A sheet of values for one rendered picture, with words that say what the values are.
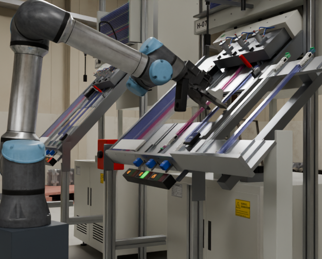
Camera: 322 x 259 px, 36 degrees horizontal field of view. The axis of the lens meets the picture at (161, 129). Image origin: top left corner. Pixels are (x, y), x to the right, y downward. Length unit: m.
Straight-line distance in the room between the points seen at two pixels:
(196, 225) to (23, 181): 0.57
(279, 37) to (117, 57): 0.70
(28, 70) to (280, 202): 0.83
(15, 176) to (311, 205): 1.07
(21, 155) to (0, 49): 5.28
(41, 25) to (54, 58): 5.60
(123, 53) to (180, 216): 1.02
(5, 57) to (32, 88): 5.11
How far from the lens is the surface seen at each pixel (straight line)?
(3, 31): 6.70
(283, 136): 1.48
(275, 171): 1.47
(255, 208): 1.84
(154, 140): 1.99
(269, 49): 1.91
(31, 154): 1.40
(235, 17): 2.28
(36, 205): 1.41
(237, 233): 1.94
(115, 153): 2.14
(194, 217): 1.62
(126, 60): 1.50
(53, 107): 6.99
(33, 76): 1.56
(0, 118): 6.54
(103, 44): 1.49
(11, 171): 1.41
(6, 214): 1.41
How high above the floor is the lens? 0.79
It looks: 1 degrees up
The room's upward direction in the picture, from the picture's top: straight up
